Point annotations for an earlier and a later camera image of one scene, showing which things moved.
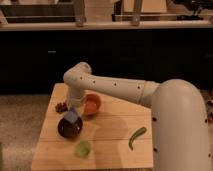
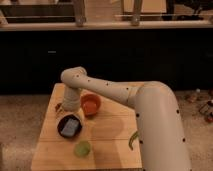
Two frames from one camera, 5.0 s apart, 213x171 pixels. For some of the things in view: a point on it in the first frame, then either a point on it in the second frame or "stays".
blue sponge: (71, 116) to (70, 127)
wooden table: (112, 131) stays
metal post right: (137, 4) stays
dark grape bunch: (61, 107) stays
